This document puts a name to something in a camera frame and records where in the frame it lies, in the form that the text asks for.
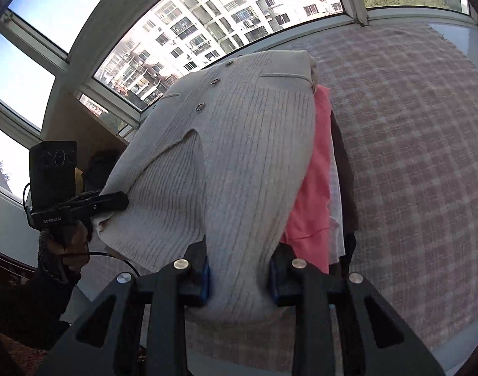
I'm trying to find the person's left hand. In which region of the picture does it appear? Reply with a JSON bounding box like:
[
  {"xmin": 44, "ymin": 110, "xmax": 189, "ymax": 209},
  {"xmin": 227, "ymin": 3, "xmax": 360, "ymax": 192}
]
[{"xmin": 46, "ymin": 221, "xmax": 90, "ymax": 273}]

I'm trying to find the white window frame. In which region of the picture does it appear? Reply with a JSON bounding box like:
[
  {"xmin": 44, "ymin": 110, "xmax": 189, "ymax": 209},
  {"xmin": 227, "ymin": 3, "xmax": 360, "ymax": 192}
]
[{"xmin": 0, "ymin": 0, "xmax": 478, "ymax": 205}]

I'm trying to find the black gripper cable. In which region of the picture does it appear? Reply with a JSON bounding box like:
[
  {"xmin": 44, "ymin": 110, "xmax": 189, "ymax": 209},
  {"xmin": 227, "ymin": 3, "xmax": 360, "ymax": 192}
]
[{"xmin": 22, "ymin": 181, "xmax": 142, "ymax": 279}]

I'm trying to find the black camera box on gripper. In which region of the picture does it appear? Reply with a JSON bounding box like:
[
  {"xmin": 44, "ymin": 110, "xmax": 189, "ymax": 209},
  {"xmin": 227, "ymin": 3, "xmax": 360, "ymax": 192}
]
[{"xmin": 29, "ymin": 141, "xmax": 78, "ymax": 212}]

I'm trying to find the dark brown folded garment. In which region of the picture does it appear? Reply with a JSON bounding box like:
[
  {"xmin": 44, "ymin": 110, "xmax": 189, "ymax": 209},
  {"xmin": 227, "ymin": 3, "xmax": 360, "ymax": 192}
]
[{"xmin": 330, "ymin": 112, "xmax": 359, "ymax": 279}]

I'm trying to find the cream ribbed knit cardigan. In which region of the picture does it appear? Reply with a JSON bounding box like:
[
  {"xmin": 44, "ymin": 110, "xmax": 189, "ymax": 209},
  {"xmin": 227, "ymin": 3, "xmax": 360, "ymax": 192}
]
[{"xmin": 93, "ymin": 50, "xmax": 318, "ymax": 327}]

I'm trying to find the pink folded garment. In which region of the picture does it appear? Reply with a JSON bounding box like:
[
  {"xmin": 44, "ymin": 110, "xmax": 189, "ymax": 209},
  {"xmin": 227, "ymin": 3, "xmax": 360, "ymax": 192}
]
[{"xmin": 281, "ymin": 85, "xmax": 332, "ymax": 273}]

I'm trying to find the white folded garment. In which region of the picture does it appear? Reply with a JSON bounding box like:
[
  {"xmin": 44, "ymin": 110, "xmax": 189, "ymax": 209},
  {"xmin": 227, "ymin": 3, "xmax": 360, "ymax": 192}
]
[{"xmin": 328, "ymin": 142, "xmax": 345, "ymax": 265}]

